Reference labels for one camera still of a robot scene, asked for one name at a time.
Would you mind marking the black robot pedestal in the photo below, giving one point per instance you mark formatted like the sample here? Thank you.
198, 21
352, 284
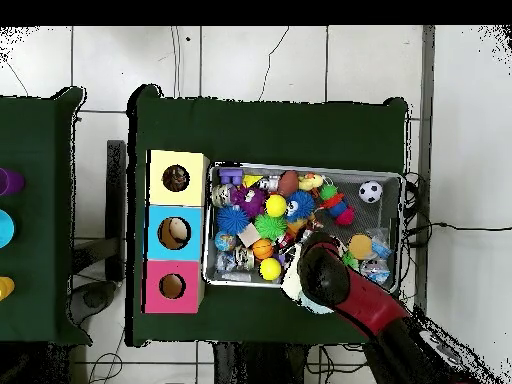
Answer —
260, 366

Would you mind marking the toy hamburger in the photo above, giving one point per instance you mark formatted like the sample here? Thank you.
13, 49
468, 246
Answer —
360, 246

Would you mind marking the shallow mesh bin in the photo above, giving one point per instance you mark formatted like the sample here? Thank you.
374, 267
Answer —
256, 283

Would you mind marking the purple plastic cup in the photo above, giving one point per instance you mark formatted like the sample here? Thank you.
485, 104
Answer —
11, 182

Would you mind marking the black and white soccer ball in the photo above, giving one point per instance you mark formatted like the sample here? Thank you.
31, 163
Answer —
370, 192

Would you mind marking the black stand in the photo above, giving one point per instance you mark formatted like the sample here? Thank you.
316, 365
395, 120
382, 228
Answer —
116, 180

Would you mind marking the yellow plastic cup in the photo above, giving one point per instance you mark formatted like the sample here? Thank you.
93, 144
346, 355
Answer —
6, 288

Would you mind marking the yellow smiley ball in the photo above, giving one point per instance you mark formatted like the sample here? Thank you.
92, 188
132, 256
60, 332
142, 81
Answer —
276, 206

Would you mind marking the cyan plastic cup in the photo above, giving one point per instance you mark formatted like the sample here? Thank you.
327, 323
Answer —
4, 227

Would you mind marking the blue spiky rubber ball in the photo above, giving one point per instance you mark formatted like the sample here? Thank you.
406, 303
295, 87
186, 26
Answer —
302, 204
232, 219

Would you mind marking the brown toy football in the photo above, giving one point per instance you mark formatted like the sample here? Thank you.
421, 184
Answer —
288, 184

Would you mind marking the dark green table cloth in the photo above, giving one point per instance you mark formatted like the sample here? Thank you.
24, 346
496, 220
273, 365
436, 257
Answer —
280, 132

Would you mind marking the dark green side-table cloth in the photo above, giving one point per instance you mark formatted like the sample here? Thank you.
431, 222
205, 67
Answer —
36, 140

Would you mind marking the cream waffle cloth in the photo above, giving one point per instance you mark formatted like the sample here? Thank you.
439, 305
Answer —
291, 280

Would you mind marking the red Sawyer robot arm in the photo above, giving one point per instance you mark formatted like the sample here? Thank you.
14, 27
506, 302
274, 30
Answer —
360, 300

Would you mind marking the plain yellow ball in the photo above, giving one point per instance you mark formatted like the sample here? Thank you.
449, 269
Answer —
270, 268

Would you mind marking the purple spiky monster toy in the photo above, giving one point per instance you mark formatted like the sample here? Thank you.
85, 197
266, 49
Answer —
248, 200

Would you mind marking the wooden box with three holes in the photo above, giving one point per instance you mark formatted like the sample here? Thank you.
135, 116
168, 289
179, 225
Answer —
192, 248

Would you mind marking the multicolour spiky caterpillar toy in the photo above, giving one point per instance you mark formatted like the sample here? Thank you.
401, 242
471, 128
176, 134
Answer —
338, 206

